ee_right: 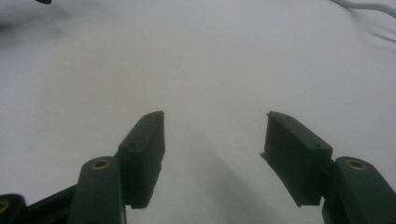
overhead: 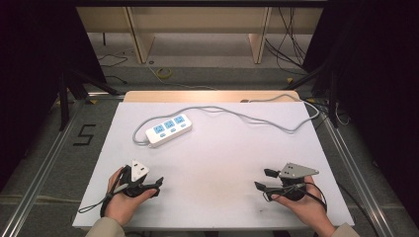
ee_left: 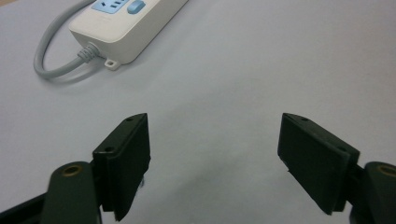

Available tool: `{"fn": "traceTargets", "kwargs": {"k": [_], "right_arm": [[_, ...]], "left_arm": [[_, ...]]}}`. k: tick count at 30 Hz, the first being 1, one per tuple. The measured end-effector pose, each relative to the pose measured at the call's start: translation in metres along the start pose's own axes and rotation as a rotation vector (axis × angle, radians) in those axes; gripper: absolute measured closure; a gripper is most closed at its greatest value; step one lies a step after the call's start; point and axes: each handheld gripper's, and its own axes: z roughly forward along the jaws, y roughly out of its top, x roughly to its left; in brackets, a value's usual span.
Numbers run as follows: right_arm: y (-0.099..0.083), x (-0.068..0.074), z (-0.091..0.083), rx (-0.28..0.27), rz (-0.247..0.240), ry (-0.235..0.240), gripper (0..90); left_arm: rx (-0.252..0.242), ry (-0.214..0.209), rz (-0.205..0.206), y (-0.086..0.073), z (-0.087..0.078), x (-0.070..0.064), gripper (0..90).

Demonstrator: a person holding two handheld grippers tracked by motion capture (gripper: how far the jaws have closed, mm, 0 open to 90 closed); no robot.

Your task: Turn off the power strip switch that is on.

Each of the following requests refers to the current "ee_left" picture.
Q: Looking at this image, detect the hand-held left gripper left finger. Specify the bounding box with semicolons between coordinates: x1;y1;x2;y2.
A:
92;112;152;222

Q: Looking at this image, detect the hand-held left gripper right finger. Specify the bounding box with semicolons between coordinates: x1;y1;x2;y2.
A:
276;112;361;217

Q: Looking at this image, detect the white power strip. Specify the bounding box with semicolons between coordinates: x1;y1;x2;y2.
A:
68;0;190;72

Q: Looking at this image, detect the grey power strip cable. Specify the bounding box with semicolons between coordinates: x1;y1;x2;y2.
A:
33;0;101;80

